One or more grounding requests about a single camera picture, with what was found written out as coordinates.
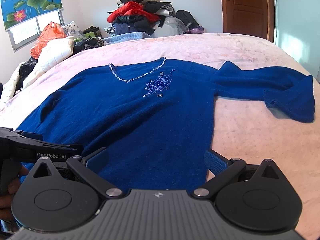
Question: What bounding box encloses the dark patterned garment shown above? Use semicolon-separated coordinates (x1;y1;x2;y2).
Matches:
73;37;106;55

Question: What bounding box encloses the left hand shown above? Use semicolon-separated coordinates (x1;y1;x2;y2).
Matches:
0;166;29;220

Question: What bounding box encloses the light blue folded blanket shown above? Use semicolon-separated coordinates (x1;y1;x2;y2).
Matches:
103;31;151;45

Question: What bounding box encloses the clear plastic bag bundle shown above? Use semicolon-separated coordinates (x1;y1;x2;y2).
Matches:
151;16;187;38

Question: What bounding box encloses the orange plastic bag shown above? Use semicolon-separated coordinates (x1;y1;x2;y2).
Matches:
30;22;67;59

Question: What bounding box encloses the floral white pillow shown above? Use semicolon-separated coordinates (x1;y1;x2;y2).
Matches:
61;21;86;40

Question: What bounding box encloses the brown wooden door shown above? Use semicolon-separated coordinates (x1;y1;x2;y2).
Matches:
221;0;275;42

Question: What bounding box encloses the pink floral bed sheet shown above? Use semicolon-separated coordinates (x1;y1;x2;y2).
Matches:
1;33;319;239

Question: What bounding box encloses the white quilted duvet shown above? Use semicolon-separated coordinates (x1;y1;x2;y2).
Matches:
1;36;74;111

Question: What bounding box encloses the window with grey frame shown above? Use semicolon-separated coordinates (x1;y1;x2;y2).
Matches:
7;10;64;52

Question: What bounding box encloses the pile of clothes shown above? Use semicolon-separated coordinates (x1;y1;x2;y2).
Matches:
104;0;174;36

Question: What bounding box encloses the blue knit sweater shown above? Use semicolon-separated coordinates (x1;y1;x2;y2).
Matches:
19;58;315;191

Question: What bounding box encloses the green plastic stool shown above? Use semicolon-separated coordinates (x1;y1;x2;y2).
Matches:
74;32;97;43

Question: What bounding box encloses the black bag by wall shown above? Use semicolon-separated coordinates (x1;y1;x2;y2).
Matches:
175;10;200;30

